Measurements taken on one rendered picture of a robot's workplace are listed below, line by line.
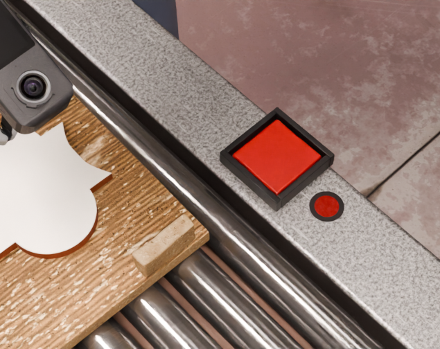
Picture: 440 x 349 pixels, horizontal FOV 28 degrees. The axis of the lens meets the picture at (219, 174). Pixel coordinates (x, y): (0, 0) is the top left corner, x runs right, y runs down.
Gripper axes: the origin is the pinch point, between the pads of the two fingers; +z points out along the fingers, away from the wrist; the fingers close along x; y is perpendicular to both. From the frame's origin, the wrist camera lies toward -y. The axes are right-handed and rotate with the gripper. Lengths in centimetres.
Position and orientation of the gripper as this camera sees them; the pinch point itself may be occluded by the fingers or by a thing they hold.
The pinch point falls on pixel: (8, 136)
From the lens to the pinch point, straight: 72.9
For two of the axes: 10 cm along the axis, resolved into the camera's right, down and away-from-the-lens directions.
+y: -6.6, -6.4, 4.0
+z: 0.2, 5.2, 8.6
